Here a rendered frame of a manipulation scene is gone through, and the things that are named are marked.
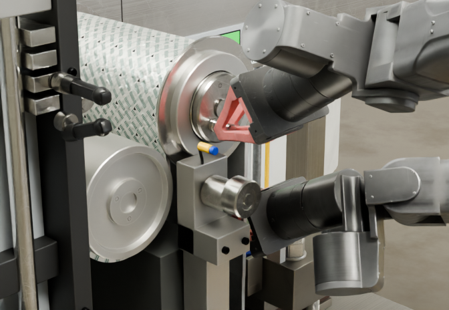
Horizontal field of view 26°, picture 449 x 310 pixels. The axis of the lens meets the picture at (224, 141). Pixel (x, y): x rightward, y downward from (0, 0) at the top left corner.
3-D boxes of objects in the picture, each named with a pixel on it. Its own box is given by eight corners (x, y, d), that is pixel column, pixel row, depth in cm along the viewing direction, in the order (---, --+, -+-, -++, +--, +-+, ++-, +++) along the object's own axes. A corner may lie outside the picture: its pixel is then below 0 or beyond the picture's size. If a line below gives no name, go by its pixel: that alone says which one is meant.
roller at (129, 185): (85, 276, 96) (79, 162, 91) (-54, 204, 112) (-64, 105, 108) (174, 238, 104) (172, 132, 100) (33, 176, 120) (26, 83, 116)
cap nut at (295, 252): (292, 264, 117) (294, 230, 115) (270, 254, 119) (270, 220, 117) (312, 254, 119) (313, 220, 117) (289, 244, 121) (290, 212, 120)
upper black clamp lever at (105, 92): (100, 109, 67) (99, 91, 67) (56, 92, 70) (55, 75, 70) (115, 105, 68) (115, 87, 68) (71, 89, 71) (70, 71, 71)
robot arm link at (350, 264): (429, 185, 105) (418, 164, 97) (438, 292, 101) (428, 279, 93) (320, 196, 108) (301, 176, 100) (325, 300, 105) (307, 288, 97)
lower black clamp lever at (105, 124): (102, 137, 68) (97, 119, 68) (62, 144, 71) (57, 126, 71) (117, 133, 69) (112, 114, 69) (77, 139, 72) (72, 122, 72)
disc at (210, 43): (160, 188, 101) (156, 49, 96) (156, 187, 101) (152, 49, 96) (256, 151, 111) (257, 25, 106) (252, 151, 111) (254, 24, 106)
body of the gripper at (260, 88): (318, 119, 98) (371, 91, 93) (254, 144, 91) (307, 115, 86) (290, 62, 99) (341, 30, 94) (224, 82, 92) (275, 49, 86)
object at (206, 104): (256, 101, 106) (220, 157, 103) (243, 97, 107) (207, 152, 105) (226, 59, 100) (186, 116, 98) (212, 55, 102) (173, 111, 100)
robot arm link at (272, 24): (425, 113, 81) (441, 13, 82) (324, 77, 74) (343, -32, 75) (328, 114, 91) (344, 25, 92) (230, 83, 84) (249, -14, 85)
